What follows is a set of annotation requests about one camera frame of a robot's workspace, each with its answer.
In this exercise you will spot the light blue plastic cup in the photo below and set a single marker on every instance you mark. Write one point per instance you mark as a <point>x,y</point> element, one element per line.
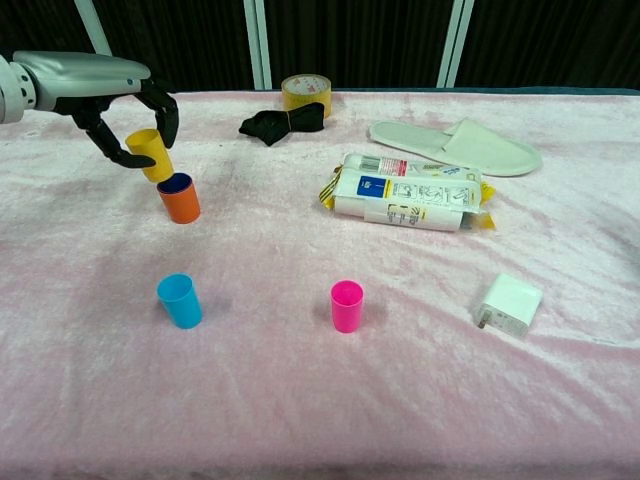
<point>180,305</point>

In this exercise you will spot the white partition post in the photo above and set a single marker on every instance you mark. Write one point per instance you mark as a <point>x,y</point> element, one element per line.
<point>258,45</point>
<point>92,25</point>
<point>454,45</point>

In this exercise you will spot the white charger plug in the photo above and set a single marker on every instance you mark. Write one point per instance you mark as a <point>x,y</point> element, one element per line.
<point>512,305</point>

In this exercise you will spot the black sock bundle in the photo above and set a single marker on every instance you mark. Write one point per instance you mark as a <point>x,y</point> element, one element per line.
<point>280,122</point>

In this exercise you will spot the dark blue plastic cup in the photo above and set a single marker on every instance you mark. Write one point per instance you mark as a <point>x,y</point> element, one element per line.
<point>181,185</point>

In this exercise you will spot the pink plush table cloth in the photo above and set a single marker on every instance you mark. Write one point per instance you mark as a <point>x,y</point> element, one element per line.
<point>300,390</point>

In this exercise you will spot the orange plastic cup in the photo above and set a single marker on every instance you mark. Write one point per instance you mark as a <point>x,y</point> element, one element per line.
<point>180,207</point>

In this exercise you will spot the white disposable slipper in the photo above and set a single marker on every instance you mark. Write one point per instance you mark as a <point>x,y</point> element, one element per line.
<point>475,150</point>

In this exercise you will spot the yellow plastic cup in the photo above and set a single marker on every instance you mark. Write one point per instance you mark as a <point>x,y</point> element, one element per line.
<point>150,145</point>

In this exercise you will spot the pink plastic cup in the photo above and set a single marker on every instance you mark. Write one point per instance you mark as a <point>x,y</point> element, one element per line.
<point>346,310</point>

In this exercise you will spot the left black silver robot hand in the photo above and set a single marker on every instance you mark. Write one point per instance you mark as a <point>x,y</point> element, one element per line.
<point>75,75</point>

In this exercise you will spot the yellow tape roll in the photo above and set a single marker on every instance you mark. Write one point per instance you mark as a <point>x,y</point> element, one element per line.
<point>305,97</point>

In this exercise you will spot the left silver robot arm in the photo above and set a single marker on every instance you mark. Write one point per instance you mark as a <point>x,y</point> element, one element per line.
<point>10,95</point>

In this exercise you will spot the white tissue pack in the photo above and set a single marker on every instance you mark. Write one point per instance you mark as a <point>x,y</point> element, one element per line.
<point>400,200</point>

